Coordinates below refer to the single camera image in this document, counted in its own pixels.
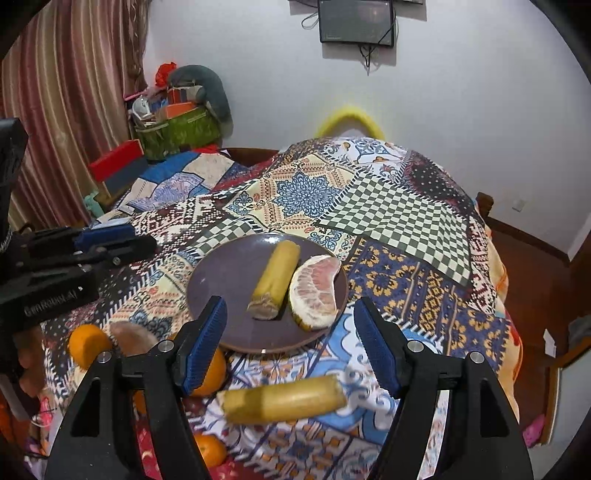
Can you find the yellow foam hoop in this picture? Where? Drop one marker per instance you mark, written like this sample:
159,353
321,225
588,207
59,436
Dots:
346,112

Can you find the white round container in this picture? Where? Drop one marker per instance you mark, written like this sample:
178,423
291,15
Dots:
141,108

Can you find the brown bread roll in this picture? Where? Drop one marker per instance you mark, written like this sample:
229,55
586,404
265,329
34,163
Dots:
131,337

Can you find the round brown plate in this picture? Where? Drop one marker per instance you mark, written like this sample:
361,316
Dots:
221,277

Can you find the striped curtain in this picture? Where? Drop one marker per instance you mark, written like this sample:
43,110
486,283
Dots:
69,92

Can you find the white wall socket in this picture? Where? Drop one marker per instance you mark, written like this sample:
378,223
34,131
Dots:
520,205

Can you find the green patterned bag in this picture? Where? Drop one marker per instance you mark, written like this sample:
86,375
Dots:
184,131

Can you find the small orange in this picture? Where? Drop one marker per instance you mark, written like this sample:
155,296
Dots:
211,450

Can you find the peeled pomelo segment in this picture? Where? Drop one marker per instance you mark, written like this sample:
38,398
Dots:
314,290

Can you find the orange box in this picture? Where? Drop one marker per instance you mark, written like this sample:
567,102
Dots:
180,110

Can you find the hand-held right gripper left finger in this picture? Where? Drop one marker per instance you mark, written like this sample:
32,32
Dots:
205,344

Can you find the large orange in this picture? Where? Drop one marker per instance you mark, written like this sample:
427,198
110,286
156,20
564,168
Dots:
214,374

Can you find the pink cloth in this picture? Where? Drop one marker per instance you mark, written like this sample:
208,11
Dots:
533,431

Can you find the red flat box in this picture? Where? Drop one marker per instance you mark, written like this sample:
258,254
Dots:
115,159

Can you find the person's left hand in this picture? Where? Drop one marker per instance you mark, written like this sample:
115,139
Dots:
30,369

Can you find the peeled banana piece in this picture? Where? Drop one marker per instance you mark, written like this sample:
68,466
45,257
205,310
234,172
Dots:
281,399
272,281

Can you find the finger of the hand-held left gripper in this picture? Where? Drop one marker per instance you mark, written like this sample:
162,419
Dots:
129,251
106,234

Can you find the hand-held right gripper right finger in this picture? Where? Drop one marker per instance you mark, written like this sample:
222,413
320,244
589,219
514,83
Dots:
376,344

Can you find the black wall monitor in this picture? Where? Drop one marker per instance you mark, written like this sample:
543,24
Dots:
355,21

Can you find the patchwork printed blanket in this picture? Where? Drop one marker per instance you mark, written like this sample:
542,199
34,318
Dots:
392,207

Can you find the wooden chair frame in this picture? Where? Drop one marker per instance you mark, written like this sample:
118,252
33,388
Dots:
554,397

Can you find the white paper slip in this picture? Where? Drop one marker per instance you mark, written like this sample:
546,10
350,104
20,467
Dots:
549,344

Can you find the teal plastic item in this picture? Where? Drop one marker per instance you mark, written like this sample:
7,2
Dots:
92,203

